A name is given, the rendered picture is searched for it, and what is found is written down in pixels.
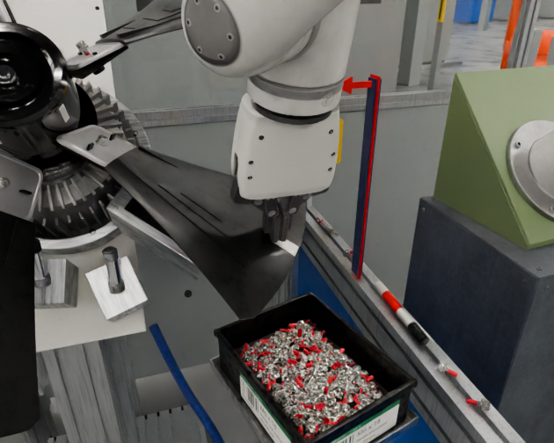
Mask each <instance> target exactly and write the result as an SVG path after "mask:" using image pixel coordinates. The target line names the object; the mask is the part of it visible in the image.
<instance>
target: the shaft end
mask: <svg viewBox="0 0 554 443"><path fill-rule="evenodd" d="M15 78H16V71H15V69H14V68H13V67H11V66H9V65H0V84H9V83H11V82H13V81H14V80H15Z"/></svg>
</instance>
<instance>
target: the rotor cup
mask: <svg viewBox="0 0 554 443"><path fill-rule="evenodd" d="M0 65H9V66H11V67H13V68H14V69H15V71H16V78H15V80H14V81H13V82H11V83H9V84H0V141H1V143H2V144H0V151H2V152H4V153H5V154H8V155H10V156H13V157H15V158H17V159H19V160H21V161H23V162H25V163H29V164H30V165H32V166H35V167H37V168H38V169H40V170H41V171H43V180H42V182H47V181H51V180H55V179H58V178H62V177H65V176H67V175H69V174H70V173H72V172H73V171H75V170H77V169H78V168H79V167H81V166H82V165H83V164H84V163H85V162H86V161H85V160H84V159H82V158H80V157H78V156H75V155H73V154H71V153H69V152H68V151H67V150H65V149H62V148H60V147H58V146H56V145H54V144H53V143H52V140H54V139H56V138H57V136H59V135H61V134H66V133H68V132H71V131H74V130H77V129H79V128H82V127H86V126H89V125H95V126H99V123H98V115H97V113H96V110H95V107H94V104H93V103H92V101H91V99H90V97H89V96H88V94H87V93H86V92H85V91H84V89H83V88H82V87H80V86H79V85H78V84H77V83H75V82H74V79H73V77H72V75H71V72H70V70H69V65H68V63H67V61H66V59H65V57H64V55H63V53H62V51H61V50H60V49H59V47H58V46H56V44H55V43H54V42H53V41H52V40H51V39H49V38H48V37H47V36H46V35H45V34H43V33H41V32H39V31H37V30H35V29H33V28H31V27H30V26H27V25H21V24H18V23H13V22H3V21H0ZM62 104H64V106H65V109H66V111H67V113H68V115H69V119H68V121H67V122H65V121H64V119H63V117H62V115H61V113H60V110H59V109H60V107H61V106H62Z"/></svg>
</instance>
